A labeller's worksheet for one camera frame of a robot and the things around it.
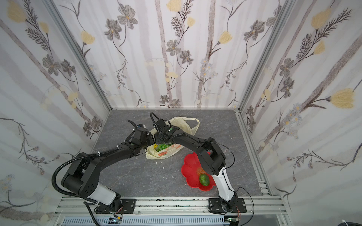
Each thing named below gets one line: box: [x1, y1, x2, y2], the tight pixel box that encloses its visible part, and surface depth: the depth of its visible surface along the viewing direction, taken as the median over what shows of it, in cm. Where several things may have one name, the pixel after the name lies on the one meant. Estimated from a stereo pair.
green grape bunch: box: [154, 143, 171, 153], surface depth 95 cm
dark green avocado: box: [199, 173, 210, 186], surface depth 81 cm
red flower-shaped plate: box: [181, 152, 216, 192], surface depth 87 cm
